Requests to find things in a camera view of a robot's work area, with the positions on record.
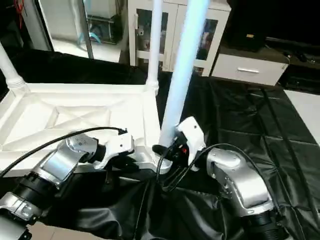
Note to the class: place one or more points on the black low cabinet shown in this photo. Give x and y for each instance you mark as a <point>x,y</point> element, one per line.
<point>270,22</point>

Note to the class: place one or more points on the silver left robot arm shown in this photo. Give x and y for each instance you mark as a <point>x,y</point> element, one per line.
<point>50,170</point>

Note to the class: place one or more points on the white glass-door cabinet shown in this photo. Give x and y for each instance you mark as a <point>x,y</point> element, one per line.
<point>150,30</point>

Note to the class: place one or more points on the grey metal pole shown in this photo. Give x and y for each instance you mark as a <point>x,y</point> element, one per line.
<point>86,27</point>

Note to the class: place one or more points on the light blue plastic object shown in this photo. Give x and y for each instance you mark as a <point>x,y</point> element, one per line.
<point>92,35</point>

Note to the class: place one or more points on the black plastic mat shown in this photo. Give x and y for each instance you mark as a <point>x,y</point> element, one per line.
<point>260,125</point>

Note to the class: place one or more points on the white drawer unit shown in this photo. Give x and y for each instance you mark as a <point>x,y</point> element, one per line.
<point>247,69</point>

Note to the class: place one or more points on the white plastic table top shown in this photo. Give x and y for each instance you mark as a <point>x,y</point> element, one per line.
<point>75,110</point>

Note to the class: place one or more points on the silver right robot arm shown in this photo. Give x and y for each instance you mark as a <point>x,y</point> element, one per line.
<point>240,180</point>

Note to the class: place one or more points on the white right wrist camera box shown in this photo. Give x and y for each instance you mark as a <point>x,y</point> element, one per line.
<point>191,137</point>

